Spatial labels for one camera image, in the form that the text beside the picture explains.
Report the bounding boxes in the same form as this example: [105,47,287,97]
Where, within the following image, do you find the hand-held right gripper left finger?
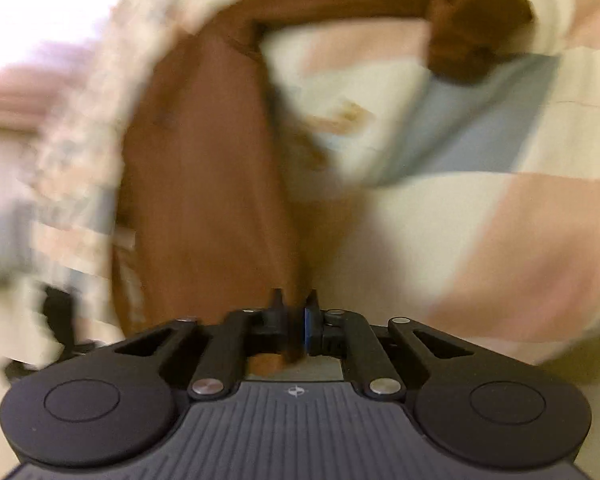
[113,288,288,401]

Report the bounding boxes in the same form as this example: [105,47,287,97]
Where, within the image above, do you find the pastel patchwork blanket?
[30,0,600,378]

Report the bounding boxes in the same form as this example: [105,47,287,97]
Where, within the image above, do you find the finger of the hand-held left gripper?
[4,284,112,377]

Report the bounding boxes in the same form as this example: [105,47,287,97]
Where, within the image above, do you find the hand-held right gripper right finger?
[304,288,487,401]

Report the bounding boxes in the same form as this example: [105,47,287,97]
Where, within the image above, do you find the brown garment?
[111,0,536,377]

